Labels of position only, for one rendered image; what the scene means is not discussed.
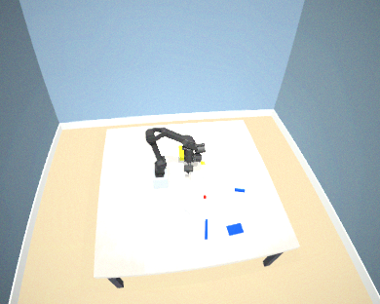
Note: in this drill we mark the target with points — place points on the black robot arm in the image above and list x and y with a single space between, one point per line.
188 145

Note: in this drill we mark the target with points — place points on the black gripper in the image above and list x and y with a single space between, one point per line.
188 159

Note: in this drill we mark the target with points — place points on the blue flat square plate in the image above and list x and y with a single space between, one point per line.
235 229

